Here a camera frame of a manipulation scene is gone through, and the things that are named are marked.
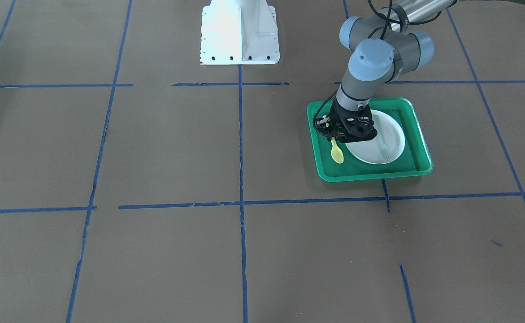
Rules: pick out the pale green plastic fork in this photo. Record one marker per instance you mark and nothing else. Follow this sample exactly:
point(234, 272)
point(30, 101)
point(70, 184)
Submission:
point(384, 150)

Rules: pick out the yellow plastic spoon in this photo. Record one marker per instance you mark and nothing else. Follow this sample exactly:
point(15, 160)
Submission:
point(335, 152)

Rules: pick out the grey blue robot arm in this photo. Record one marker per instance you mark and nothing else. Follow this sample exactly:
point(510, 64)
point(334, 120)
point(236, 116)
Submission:
point(382, 50)

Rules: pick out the white round plate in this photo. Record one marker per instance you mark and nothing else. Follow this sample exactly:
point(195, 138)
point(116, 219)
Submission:
point(369, 151)

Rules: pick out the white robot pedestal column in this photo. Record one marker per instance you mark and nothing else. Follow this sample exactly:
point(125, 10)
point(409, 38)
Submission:
point(239, 32)

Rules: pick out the green plastic tray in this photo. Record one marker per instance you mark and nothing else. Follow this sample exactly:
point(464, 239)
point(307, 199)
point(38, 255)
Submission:
point(414, 161)

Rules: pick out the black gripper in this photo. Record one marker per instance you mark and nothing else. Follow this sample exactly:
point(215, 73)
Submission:
point(336, 114)

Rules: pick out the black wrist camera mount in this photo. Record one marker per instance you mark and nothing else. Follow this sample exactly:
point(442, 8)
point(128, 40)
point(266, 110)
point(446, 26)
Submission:
point(358, 125)

